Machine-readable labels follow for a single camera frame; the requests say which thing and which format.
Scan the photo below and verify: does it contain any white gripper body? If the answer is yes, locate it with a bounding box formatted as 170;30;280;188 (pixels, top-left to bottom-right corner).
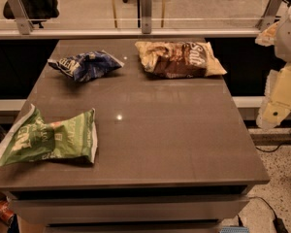
275;6;291;62

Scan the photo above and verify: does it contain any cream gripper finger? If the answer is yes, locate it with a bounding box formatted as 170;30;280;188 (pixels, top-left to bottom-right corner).
256;63;291;129
255;21;278;47

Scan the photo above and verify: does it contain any blue chip bag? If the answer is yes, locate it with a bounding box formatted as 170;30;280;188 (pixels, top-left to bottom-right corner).
48;50;124;83

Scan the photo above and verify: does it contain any brown salt chip bag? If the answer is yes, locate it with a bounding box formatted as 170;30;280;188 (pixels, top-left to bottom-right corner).
135;42;226;79

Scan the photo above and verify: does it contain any green jalapeno chip bag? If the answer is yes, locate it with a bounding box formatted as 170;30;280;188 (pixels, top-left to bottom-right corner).
0;105;98;166

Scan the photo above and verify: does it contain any glass railing panel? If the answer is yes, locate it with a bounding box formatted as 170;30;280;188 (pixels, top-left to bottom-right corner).
0;0;282;31

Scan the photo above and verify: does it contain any grey drawer cabinet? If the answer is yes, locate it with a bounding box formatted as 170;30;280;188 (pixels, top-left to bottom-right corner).
4;185;248;226

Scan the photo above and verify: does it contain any red soda can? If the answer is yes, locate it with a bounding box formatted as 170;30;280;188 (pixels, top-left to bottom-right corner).
0;200;14;226

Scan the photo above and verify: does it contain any right metal railing bracket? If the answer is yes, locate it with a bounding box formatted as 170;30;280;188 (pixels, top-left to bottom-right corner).
256;0;283;31

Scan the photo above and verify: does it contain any metal railing bracket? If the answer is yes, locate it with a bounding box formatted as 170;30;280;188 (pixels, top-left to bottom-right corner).
256;0;283;31
141;0;152;34
7;0;33;35

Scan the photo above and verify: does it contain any middle metal railing bracket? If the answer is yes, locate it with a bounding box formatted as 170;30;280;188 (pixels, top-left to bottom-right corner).
141;0;152;34

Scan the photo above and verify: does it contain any black floor cable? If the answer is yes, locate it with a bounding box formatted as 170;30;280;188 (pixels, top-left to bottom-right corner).
248;141;291;233

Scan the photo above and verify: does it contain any left metal railing bracket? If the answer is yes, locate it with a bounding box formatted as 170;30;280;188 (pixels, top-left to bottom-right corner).
7;0;33;35

